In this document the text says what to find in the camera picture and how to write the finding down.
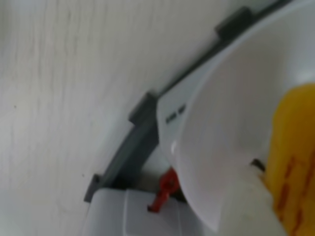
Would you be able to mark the white Shinkansen toy locomotive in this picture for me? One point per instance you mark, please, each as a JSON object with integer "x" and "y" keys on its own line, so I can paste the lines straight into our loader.
{"x": 137, "y": 216}

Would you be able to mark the white toy train wagon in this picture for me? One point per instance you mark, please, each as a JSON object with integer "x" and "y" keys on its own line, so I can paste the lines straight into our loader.
{"x": 169, "y": 132}

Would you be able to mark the red train coupler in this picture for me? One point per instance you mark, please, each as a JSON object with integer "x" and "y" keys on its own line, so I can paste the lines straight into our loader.
{"x": 162, "y": 194}

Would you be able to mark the yellow egg sushi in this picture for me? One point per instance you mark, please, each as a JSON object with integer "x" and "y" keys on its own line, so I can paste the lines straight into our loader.
{"x": 295, "y": 123}

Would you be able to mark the grey circular toy track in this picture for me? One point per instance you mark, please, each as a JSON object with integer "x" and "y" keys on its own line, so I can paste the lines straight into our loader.
{"x": 137, "y": 147}

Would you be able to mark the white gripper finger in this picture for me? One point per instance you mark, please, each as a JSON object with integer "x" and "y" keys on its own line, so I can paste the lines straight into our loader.
{"x": 248, "y": 209}

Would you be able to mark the white round plate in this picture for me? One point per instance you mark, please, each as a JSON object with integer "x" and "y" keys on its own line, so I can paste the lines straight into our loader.
{"x": 233, "y": 98}

